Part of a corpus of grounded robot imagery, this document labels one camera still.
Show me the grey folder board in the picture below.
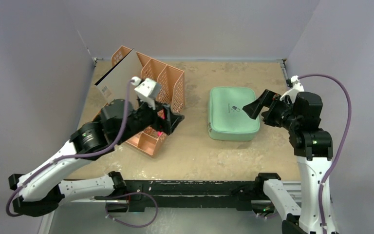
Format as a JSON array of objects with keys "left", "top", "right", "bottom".
[{"left": 95, "top": 46, "right": 143, "bottom": 103}]

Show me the pink plastic desk organizer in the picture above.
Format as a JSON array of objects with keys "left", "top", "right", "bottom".
[{"left": 92, "top": 45, "right": 186, "bottom": 158}]

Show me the black table front rail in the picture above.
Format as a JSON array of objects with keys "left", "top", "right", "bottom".
[{"left": 46, "top": 172, "right": 281, "bottom": 212}]

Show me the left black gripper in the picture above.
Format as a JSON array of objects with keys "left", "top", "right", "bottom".
[{"left": 115, "top": 96, "right": 183, "bottom": 144}]

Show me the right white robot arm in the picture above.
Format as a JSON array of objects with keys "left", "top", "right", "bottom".
[{"left": 242, "top": 90, "right": 338, "bottom": 234}]

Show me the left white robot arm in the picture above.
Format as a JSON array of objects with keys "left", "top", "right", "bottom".
[{"left": 5, "top": 99, "right": 185, "bottom": 217}]

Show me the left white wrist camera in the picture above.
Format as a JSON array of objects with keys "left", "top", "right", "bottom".
[{"left": 130, "top": 77, "right": 161, "bottom": 110}]

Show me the pink marker pen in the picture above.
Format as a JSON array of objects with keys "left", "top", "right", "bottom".
[{"left": 156, "top": 110, "right": 166, "bottom": 137}]

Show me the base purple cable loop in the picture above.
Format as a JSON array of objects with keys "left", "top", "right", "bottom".
[{"left": 105, "top": 188, "right": 161, "bottom": 229}]

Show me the mint green storage case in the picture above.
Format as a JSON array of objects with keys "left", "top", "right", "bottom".
[{"left": 207, "top": 86, "right": 260, "bottom": 141}]

